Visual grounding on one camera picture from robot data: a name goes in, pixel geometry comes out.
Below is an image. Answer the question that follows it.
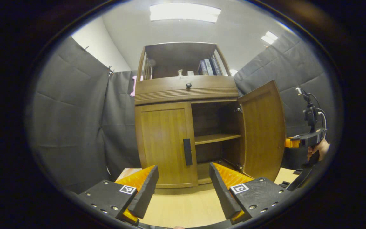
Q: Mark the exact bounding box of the wooden double-door shoe cabinet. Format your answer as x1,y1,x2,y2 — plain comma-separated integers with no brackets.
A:
133,42,244,195

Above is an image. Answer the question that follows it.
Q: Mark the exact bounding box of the small ceiling light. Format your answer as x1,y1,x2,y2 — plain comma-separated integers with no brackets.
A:
261,31,279,44

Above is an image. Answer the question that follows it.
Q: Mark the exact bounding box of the large ceiling light panel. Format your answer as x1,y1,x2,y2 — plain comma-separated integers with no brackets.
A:
150,3,221,23

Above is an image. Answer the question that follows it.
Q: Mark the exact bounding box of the black door handle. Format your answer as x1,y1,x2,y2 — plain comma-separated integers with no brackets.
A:
183,138,193,166

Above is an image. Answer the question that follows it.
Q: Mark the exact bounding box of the light grey book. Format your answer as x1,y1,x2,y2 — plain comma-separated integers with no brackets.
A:
204,59,214,76

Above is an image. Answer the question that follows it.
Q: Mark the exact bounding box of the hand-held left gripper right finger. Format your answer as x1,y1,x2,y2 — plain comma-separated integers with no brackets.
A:
208,162,293,225

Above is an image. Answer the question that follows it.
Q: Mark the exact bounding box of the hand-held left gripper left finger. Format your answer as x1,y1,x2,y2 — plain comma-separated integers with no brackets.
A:
77,165,160,225

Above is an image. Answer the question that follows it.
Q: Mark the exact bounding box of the black backdrop cloth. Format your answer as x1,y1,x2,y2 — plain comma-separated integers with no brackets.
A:
26,30,342,194

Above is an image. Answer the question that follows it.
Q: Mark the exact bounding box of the wooden shoe cabinet door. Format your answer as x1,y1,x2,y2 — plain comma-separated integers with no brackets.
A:
135,102,199,189
237,80,286,182

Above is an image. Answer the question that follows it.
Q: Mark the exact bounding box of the white cable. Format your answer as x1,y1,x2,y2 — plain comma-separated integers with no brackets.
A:
317,109,327,129

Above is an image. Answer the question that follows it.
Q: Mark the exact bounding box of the wooden drawer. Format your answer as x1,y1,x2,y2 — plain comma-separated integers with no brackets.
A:
135,76,239,95

